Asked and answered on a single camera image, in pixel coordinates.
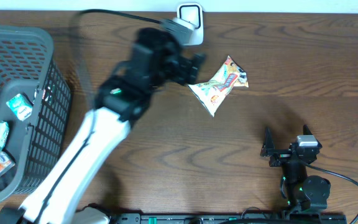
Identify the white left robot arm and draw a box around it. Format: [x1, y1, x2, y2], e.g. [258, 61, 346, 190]
[0, 26, 205, 223]

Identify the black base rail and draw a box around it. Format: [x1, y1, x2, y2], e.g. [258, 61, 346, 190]
[71, 208, 347, 224]

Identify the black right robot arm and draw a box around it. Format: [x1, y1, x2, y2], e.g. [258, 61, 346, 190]
[260, 125, 331, 213]

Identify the grey plastic mesh basket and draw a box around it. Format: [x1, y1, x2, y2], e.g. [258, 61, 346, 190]
[0, 26, 71, 202]

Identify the white barcode scanner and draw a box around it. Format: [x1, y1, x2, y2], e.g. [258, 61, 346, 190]
[177, 2, 204, 45]

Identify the teal small snack box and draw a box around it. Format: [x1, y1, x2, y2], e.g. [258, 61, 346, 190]
[6, 93, 32, 121]

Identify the yellow snack bag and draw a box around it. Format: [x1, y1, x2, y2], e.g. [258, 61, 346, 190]
[188, 55, 249, 117]

